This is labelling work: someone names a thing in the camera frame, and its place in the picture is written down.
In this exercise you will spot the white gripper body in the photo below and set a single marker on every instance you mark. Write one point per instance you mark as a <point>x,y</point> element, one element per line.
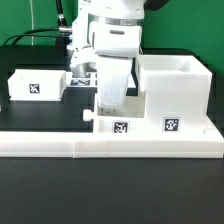
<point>113,74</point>

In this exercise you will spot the white front drawer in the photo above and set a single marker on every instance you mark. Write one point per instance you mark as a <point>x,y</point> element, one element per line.
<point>130,118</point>

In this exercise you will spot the white drawer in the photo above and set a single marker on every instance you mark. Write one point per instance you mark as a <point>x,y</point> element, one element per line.
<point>37,85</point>
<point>130,118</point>

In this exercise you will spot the white drawer cabinet box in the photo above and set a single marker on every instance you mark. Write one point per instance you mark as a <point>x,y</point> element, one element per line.
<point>177,91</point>

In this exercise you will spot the white rear drawer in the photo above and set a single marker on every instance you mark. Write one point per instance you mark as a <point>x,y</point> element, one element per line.
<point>37,85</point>

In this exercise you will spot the white fiducial marker sheet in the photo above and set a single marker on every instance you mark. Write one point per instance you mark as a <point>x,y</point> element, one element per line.
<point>89,80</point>

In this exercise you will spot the white L-shaped fence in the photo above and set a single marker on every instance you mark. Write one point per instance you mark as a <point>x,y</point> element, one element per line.
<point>114,137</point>

